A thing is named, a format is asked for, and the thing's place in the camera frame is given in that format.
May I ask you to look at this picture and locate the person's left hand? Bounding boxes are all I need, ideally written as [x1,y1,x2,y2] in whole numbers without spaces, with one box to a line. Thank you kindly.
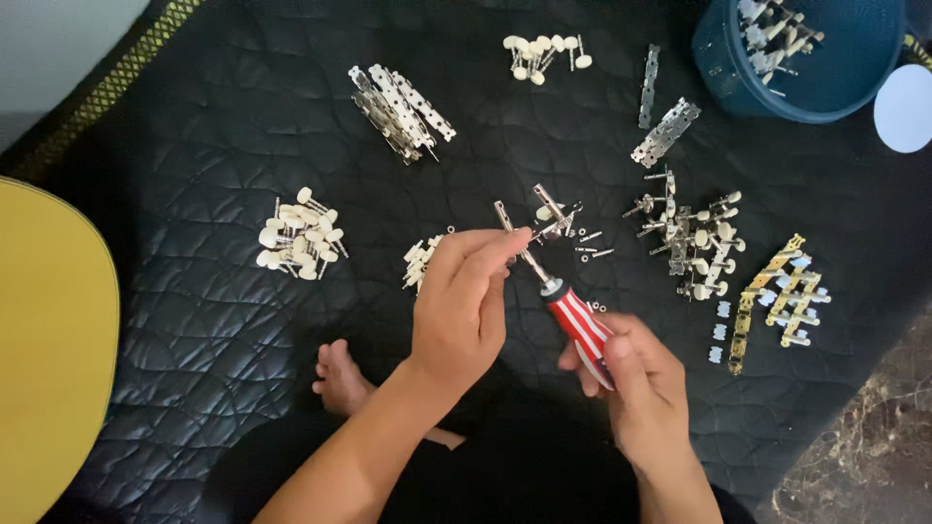
[399,227,534,400]

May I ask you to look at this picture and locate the person's right hand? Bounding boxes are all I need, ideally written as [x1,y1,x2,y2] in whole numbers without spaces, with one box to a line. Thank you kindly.
[558,313,689,474]

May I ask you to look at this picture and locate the red white striped screwdriver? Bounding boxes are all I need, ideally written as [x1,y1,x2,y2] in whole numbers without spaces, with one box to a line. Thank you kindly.
[518,247,620,392]

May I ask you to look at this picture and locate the silver guitar tuner assembly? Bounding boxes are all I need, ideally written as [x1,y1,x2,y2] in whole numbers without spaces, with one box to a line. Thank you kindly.
[494,183,585,252]

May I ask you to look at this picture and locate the pile of cream gear posts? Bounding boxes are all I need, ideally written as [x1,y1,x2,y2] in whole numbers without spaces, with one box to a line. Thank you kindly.
[402,233,447,294]

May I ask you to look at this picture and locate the person's bare foot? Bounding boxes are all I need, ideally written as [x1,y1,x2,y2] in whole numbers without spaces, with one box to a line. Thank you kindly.
[312,339,378,417]

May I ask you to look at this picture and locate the person's black trousers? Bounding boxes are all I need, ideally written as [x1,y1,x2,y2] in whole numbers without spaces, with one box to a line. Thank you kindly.
[200,360,758,524]

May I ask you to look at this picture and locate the scattered small silver screws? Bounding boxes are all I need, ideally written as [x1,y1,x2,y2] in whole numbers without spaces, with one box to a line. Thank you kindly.
[574,227,616,264]

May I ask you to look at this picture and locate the heap of assembled silver tuners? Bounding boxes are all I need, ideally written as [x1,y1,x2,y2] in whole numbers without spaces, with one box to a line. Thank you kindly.
[622,169,748,302]

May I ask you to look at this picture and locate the group of gold tuner assemblies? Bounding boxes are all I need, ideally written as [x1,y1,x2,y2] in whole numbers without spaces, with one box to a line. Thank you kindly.
[727,233,832,377]

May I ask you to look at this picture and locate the large pile of cream pegs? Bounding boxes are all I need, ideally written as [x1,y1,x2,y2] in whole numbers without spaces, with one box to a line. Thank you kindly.
[255,186,350,282]

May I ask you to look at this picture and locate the big stack of silver plates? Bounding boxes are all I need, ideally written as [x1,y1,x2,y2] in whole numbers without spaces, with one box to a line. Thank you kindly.
[347,63,458,166]

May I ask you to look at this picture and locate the black quilted mat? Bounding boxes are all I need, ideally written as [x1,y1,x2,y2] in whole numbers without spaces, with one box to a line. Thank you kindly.
[0,0,932,524]

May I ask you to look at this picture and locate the small stack of silver plates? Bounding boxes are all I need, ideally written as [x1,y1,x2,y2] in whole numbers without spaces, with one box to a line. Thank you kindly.
[631,98,703,170]

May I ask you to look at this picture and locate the small pile of cream pegs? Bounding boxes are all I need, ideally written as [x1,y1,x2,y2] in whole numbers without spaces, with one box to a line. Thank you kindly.
[501,33,594,87]

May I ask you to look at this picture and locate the single silver tuner plate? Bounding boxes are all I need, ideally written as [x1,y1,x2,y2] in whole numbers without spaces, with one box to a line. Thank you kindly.
[638,44,662,131]

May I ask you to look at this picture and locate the blue plastic bucket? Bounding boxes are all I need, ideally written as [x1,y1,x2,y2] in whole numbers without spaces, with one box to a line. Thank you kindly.
[690,0,908,125]

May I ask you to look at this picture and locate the heap of tuners in bucket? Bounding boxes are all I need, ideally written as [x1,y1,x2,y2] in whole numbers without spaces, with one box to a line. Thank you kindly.
[735,0,827,98]

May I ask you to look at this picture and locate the white round lid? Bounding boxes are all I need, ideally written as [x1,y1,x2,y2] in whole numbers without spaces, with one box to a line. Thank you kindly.
[872,63,932,154]

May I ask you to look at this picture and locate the yellow guitar body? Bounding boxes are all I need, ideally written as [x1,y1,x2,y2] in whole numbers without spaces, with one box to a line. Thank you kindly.
[0,176,122,524]

